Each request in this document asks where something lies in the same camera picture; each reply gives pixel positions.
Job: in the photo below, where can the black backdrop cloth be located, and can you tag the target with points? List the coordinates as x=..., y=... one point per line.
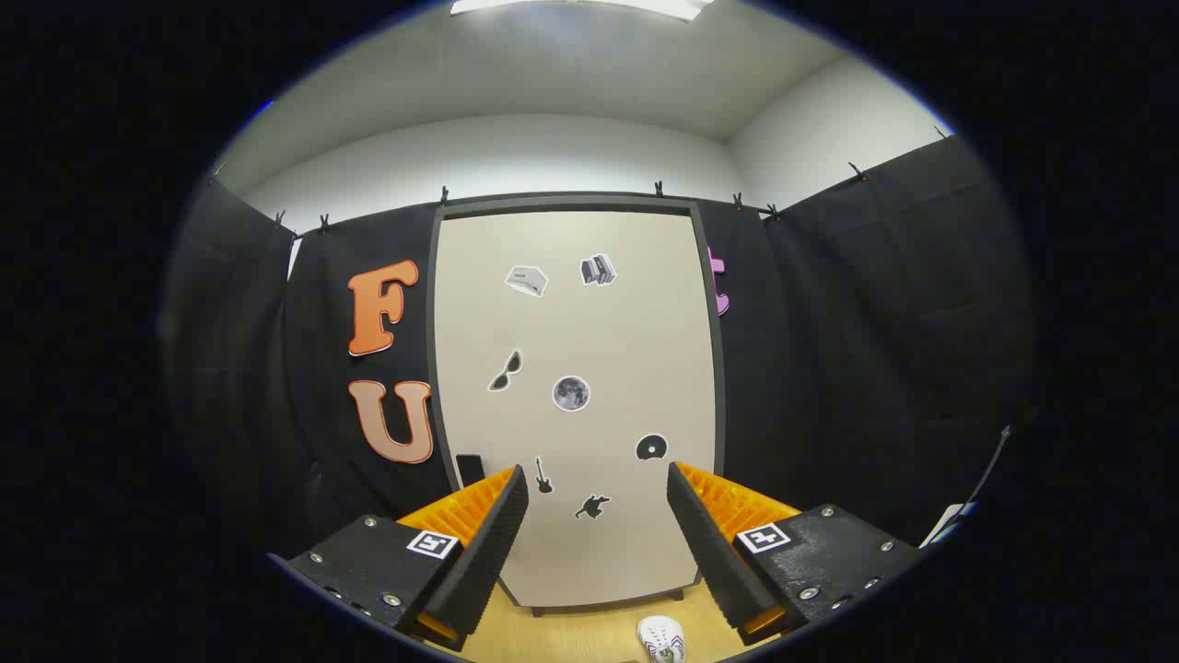
x=829, y=350

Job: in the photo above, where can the black stand pole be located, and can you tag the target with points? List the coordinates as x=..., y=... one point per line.
x=990, y=465

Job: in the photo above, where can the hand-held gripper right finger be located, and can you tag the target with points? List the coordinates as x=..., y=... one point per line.
x=714, y=552

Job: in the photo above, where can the white flat object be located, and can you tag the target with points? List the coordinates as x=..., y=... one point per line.
x=944, y=525

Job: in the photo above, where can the white canvas shoe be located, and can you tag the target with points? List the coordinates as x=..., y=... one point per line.
x=661, y=635

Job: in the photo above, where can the ceiling light panel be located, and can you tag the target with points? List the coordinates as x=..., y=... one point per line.
x=645, y=7

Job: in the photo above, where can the grey shoe cabinet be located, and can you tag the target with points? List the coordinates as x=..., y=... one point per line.
x=571, y=203

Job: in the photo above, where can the row of black cloth clips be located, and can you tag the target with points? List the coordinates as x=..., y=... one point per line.
x=445, y=194

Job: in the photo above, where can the beige shoe cabinet door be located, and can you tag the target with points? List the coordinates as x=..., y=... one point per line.
x=599, y=331

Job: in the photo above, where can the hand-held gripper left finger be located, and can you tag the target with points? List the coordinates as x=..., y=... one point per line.
x=493, y=552

